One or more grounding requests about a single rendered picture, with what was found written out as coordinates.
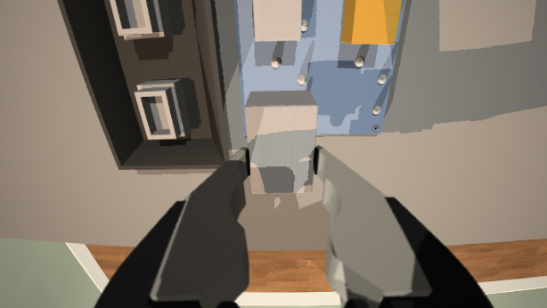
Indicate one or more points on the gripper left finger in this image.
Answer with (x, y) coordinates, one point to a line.
(196, 255)

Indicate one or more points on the yellow rectangular block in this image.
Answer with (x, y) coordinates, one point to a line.
(372, 22)

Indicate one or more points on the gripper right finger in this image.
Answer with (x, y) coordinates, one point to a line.
(380, 252)

